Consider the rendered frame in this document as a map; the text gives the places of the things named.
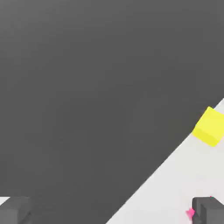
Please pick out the large yellow box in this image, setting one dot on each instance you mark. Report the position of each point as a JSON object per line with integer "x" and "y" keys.
{"x": 210, "y": 126}

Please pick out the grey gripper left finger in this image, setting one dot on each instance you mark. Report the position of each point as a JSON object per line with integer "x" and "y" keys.
{"x": 14, "y": 210}

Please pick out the small pink cube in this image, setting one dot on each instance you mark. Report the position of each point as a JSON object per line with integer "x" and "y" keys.
{"x": 190, "y": 212}

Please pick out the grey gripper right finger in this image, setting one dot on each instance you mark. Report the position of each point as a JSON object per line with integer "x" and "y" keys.
{"x": 210, "y": 211}

